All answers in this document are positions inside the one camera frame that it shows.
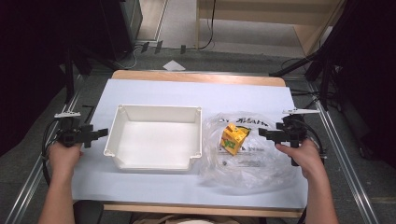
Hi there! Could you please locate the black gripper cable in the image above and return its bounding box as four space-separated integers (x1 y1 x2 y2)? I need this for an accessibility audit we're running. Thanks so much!
40 119 64 188
295 119 328 164

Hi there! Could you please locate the metal floor rail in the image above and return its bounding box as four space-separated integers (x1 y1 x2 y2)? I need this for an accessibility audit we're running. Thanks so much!
305 79 380 224
4 74 86 224

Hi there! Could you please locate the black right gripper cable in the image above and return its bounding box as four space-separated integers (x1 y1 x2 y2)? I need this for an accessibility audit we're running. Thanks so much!
295 119 328 164

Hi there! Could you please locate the dark cabinet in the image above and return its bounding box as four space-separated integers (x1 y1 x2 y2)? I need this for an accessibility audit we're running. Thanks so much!
98 0 144 63

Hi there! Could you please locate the white table mat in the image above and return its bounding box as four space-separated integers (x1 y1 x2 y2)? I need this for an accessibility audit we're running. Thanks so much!
71 77 309 210

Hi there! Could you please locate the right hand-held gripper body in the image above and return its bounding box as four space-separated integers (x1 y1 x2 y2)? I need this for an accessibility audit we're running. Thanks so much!
275 107 320 167

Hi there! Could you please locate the light wooden shelf unit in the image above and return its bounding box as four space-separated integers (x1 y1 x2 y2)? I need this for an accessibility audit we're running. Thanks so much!
194 0 347 58

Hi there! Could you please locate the person's left hand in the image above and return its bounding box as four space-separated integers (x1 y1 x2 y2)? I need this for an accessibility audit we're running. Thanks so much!
47 141 84 180

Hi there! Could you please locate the clear plastic bag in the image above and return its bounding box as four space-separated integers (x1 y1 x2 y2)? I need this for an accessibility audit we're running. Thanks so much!
199 110 301 193

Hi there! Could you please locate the black hanging cable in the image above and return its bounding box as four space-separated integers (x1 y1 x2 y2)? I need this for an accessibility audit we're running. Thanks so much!
198 0 218 51

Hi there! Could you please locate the white floor cable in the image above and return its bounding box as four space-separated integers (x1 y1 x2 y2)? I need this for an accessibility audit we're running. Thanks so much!
113 43 145 71

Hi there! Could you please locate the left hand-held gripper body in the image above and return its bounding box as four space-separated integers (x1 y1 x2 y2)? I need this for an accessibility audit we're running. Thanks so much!
53 111 94 149

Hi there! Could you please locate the black metal stand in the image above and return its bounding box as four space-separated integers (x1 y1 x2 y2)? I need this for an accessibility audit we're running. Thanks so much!
62 43 120 105
268 0 356 112

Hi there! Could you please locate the person's right hand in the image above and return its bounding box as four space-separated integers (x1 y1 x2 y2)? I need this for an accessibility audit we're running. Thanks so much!
275 139 327 181

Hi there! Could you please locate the yellow drink carton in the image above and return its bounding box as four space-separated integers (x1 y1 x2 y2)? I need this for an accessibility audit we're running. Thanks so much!
219 122 252 157

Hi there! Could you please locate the white plastic bin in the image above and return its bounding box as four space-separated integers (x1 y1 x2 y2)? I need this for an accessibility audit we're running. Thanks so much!
103 104 204 173

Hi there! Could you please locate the white paper sheet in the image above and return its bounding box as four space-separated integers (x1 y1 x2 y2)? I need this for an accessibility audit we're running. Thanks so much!
162 59 187 72

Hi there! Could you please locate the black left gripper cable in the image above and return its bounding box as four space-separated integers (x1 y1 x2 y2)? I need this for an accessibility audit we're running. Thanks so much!
40 119 64 188

